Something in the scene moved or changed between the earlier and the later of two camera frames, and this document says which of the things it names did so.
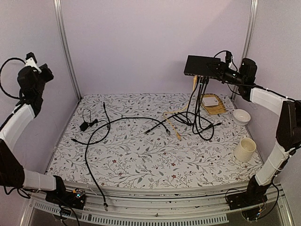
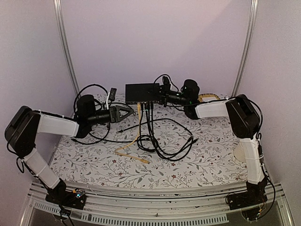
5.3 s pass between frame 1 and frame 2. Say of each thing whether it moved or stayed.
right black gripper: moved
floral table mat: stayed
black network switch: moved
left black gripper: moved
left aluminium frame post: stayed
